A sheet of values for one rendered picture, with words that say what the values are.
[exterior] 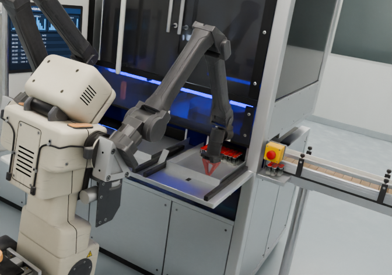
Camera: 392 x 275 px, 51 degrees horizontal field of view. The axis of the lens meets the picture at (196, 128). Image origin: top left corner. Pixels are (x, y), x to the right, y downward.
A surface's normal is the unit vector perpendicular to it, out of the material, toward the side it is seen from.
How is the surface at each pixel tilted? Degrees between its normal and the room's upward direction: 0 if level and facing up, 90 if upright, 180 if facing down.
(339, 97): 90
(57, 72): 48
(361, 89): 90
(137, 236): 90
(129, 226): 90
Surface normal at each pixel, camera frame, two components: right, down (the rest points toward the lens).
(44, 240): -0.54, 0.05
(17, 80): 0.80, 0.29
